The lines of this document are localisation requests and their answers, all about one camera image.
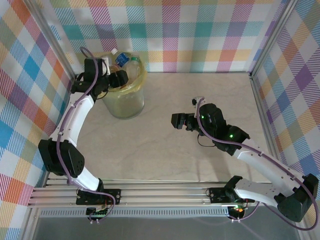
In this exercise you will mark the small orange circuit board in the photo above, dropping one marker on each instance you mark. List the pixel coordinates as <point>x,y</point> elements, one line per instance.
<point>237,210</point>

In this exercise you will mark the aluminium frame post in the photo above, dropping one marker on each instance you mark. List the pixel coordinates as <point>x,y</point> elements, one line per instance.
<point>53,40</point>
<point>272,40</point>

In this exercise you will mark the square clear bottle green cap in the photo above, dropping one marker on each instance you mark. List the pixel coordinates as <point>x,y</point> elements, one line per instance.
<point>133,71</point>

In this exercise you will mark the small green circuit board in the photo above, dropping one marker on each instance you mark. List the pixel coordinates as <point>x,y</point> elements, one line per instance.
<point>96,212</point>

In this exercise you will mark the blue label water bottle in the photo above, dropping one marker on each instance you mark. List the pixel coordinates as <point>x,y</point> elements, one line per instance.
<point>121,60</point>

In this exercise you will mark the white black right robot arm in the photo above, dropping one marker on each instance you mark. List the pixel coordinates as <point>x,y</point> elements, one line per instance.
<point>262,165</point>

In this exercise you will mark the aluminium side rail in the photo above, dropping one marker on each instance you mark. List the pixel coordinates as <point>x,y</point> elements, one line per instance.
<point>262,110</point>

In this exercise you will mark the translucent bin with yellow liner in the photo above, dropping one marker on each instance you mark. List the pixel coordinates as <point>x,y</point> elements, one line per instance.
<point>125,105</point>

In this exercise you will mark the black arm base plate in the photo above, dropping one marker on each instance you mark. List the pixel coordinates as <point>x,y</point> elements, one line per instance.
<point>216,193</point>
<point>116,196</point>

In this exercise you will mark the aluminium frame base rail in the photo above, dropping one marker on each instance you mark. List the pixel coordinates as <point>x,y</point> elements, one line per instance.
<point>162,193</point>

